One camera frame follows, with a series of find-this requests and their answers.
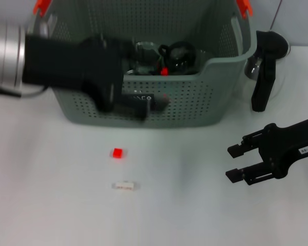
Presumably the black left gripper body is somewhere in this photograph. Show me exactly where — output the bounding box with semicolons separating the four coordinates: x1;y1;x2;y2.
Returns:
22;34;124;113

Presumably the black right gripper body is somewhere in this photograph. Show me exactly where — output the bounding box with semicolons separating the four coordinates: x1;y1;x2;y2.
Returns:
258;115;308;179

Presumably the clear glass teapot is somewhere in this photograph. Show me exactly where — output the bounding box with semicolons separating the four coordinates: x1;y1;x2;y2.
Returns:
133;41;163;76

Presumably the glass cup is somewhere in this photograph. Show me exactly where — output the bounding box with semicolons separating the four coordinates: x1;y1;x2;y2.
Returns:
125;69;144;77

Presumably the grey-green perforated storage basket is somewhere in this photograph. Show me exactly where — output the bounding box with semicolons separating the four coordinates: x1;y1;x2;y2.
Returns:
27;0;256;129

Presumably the glass pitcher black handle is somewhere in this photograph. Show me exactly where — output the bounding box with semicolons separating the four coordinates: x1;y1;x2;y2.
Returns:
233;29;291;113

